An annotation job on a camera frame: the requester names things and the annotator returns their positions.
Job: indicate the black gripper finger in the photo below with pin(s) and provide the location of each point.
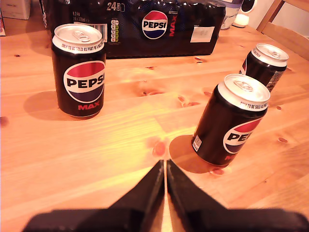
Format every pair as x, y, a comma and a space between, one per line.
183, 193
149, 193

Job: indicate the small white round camera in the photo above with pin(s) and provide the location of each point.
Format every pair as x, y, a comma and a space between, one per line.
241, 19

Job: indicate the shrink-wrapped Pepsi Max can pack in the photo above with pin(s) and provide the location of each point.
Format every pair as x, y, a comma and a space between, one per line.
135, 46

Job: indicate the wooden chair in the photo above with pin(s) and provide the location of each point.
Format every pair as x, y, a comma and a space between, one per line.
285, 36

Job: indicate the black Pepsi Max can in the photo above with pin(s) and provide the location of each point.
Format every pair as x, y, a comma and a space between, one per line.
78, 72
263, 67
217, 125

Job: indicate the small white carton box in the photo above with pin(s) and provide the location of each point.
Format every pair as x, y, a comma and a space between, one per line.
17, 9

